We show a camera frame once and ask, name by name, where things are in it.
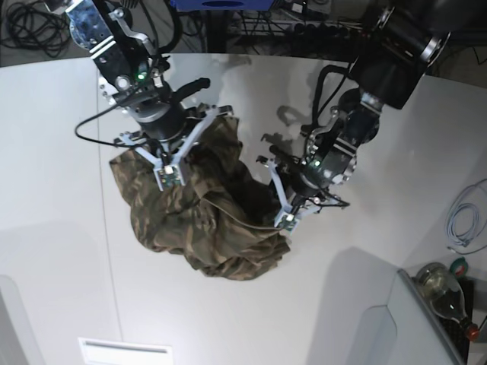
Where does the coiled black floor cable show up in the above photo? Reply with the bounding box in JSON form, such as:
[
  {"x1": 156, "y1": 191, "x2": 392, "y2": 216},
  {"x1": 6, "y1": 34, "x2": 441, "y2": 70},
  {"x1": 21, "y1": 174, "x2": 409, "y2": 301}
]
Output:
[{"x1": 0, "y1": 0, "x2": 73, "y2": 59}]

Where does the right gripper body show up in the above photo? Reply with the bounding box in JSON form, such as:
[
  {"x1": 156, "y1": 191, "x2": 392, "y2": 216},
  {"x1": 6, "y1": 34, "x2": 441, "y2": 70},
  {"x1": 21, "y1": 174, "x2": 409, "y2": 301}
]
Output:
[{"x1": 113, "y1": 78, "x2": 211, "y2": 147}]

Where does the black power strip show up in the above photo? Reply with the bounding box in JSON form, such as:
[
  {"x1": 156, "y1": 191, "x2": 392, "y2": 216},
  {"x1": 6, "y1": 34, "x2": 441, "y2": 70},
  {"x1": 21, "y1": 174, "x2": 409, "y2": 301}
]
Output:
[{"x1": 292, "y1": 22, "x2": 363, "y2": 38}]

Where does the green tape roll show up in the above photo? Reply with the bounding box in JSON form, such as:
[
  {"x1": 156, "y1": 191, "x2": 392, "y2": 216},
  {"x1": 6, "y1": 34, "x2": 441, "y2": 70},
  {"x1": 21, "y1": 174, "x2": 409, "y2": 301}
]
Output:
[{"x1": 450, "y1": 257, "x2": 469, "y2": 278}]

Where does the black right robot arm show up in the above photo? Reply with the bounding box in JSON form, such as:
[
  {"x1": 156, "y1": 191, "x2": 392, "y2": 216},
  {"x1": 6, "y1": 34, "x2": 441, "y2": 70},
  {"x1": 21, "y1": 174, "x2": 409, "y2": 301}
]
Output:
[{"x1": 45, "y1": 0, "x2": 233, "y2": 191}]

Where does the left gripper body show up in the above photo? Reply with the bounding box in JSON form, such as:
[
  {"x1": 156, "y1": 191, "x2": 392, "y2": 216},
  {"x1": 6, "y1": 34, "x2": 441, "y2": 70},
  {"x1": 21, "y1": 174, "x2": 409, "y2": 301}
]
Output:
[{"x1": 269, "y1": 146, "x2": 349, "y2": 208}]

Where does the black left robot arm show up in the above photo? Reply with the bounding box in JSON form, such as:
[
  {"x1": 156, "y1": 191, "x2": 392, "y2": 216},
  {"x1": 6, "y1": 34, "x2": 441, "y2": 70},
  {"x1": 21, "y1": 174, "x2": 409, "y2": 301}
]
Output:
[{"x1": 257, "y1": 1, "x2": 450, "y2": 232}]

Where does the clear glass bottle red cap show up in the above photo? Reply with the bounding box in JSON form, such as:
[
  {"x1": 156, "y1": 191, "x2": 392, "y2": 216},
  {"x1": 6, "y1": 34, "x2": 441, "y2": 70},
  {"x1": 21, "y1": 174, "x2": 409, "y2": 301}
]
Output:
[{"x1": 415, "y1": 262, "x2": 480, "y2": 341}]

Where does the coiled white cable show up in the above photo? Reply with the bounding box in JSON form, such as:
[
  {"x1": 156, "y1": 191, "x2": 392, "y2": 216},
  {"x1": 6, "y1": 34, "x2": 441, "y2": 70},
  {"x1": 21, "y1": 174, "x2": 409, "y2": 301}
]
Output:
[{"x1": 444, "y1": 178, "x2": 487, "y2": 255}]

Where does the camouflage t-shirt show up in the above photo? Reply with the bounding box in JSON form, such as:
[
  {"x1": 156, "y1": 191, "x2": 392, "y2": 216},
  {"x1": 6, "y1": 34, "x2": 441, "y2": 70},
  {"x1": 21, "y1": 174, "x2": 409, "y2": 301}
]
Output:
[{"x1": 110, "y1": 116, "x2": 290, "y2": 281}]

